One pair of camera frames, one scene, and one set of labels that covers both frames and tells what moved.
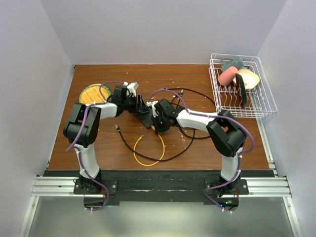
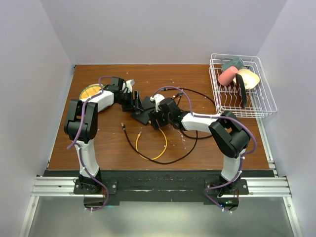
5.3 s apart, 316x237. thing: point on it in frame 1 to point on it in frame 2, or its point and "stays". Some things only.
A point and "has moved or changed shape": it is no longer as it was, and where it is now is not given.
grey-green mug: x=227 y=62 stays
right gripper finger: x=157 y=120 stays
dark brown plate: x=241 y=90 stays
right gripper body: x=164 y=122 stays
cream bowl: x=250 y=78 stays
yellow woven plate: x=90 y=94 stays
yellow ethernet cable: x=163 y=152 to x=136 y=145
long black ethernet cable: x=131 y=148 has moved or changed shape
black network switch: x=146 y=118 has moved or changed shape
